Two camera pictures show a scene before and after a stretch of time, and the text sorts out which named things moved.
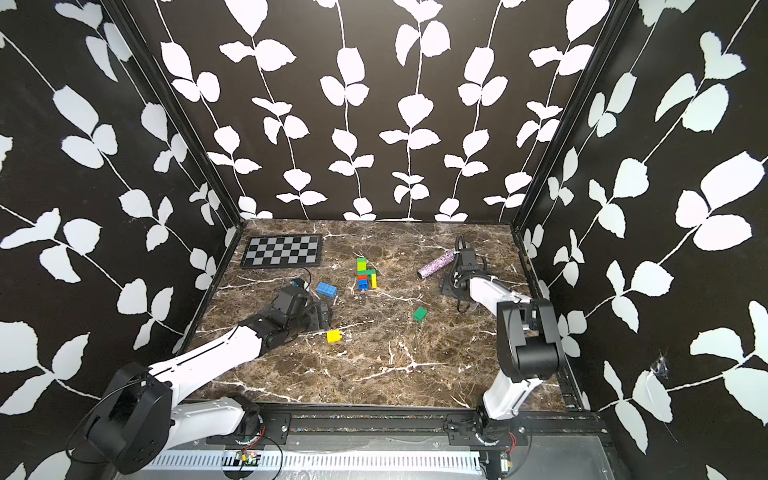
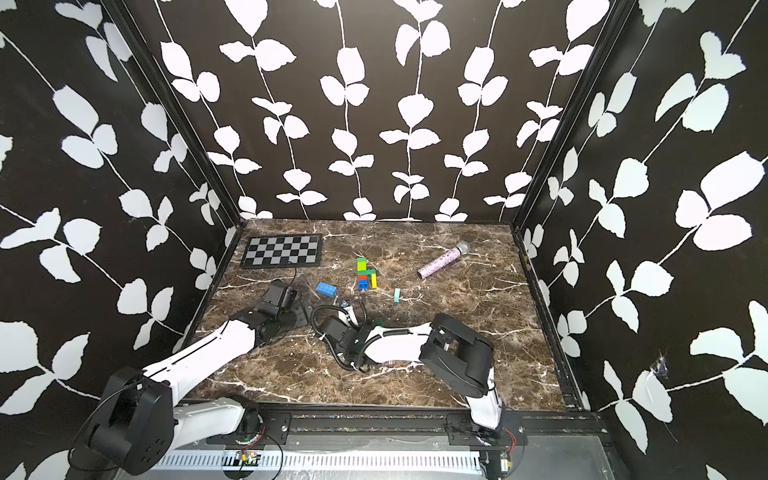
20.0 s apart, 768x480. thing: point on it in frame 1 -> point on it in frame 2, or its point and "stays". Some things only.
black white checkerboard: x=276 y=251 stays
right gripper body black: x=451 y=284 -> x=362 y=332
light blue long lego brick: x=326 y=289 stays
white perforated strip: x=327 y=461 stays
